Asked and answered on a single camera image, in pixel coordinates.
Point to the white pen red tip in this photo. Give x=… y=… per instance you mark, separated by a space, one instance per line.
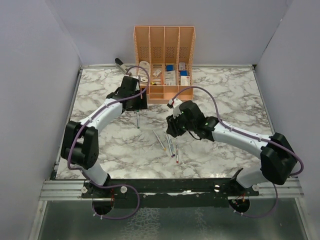
x=177 y=150

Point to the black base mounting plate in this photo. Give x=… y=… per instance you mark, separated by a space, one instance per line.
x=166 y=192

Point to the orange desk organizer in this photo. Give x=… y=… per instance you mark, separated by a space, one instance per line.
x=161 y=46

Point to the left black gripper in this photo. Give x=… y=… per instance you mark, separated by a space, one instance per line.
x=141 y=104

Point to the white pen yellow tip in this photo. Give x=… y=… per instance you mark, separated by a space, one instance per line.
x=159 y=140

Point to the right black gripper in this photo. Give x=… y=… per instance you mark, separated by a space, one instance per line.
x=173 y=128

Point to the white red box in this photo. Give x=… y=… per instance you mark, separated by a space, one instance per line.
x=185 y=80

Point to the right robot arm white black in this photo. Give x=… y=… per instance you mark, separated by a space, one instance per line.
x=274 y=152

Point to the small pink white box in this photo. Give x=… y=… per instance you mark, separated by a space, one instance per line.
x=182 y=66

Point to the white pen blue tip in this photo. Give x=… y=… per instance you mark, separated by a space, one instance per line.
x=171 y=144

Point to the blue box in organizer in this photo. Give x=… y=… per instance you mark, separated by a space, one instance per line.
x=169 y=67

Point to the black grey stapler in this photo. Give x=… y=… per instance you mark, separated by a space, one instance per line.
x=121 y=66

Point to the white pen purple tip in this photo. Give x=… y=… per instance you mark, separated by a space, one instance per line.
x=169 y=145

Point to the white oval card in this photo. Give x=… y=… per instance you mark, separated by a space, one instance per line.
x=144 y=71

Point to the white label packet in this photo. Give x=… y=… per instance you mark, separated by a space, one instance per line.
x=170 y=78

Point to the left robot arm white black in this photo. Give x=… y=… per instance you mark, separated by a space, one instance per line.
x=80 y=145

